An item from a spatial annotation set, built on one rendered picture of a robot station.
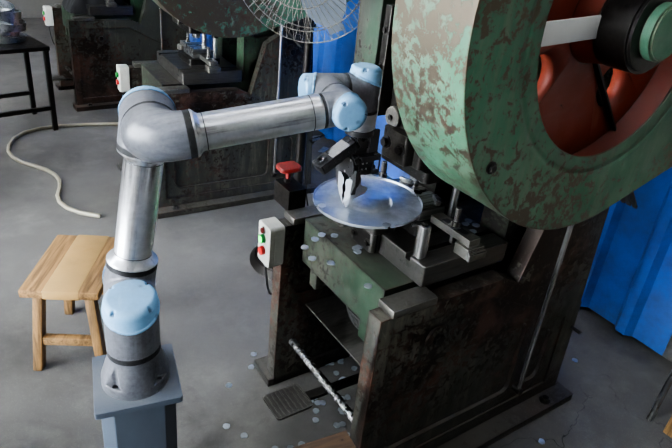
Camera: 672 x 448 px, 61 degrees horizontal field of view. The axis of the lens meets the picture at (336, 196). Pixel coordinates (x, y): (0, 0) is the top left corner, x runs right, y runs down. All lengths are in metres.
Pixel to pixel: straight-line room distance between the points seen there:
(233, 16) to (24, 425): 1.71
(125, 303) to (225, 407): 0.78
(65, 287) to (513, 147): 1.45
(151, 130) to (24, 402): 1.22
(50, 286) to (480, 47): 1.54
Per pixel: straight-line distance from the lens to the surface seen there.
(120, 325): 1.31
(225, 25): 2.63
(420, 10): 0.95
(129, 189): 1.32
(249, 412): 1.99
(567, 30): 1.08
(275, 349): 1.97
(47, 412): 2.09
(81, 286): 2.00
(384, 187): 1.61
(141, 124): 1.15
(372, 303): 1.49
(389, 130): 1.51
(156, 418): 1.47
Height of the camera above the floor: 1.46
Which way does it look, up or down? 26 degrees down
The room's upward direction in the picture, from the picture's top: 6 degrees clockwise
